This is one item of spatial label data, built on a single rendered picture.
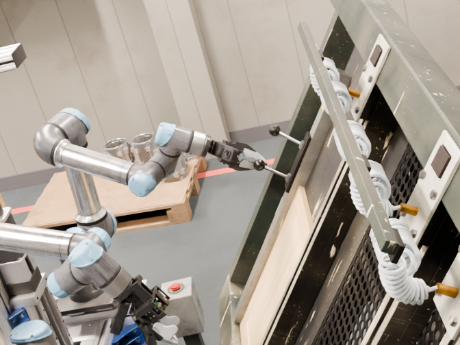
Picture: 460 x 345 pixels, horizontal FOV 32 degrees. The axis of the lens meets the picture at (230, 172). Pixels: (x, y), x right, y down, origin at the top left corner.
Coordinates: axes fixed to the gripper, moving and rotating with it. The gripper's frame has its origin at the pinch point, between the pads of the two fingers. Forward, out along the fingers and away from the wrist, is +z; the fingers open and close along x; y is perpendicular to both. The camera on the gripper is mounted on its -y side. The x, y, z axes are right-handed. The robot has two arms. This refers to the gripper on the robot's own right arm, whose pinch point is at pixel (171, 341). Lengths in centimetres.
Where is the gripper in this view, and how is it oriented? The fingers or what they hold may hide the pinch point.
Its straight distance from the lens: 211.8
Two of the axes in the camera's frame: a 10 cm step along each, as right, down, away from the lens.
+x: 0.7, -4.7, 8.8
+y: 7.4, -5.6, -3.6
